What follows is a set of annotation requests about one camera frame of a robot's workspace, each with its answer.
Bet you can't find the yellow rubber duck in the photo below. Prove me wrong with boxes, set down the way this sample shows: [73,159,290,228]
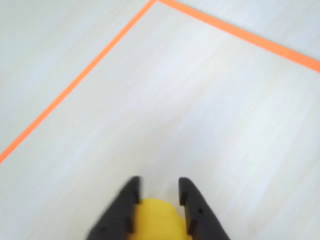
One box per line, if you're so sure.
[126,198,191,240]

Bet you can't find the orange tape strip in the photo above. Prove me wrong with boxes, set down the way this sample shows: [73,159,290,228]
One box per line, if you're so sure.
[0,0,161,165]
[156,0,320,74]

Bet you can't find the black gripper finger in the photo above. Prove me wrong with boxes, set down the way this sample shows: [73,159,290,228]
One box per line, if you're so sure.
[178,176,231,240]
[84,175,143,240]

